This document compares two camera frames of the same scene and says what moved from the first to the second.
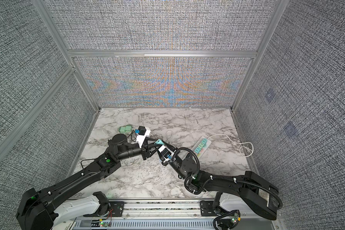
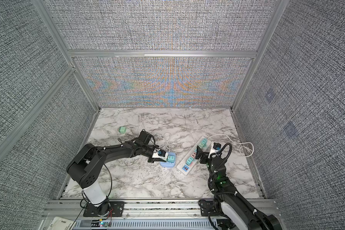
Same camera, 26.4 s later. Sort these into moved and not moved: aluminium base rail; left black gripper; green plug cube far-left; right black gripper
Moved: right black gripper; left black gripper
Not moved: aluminium base rail; green plug cube far-left
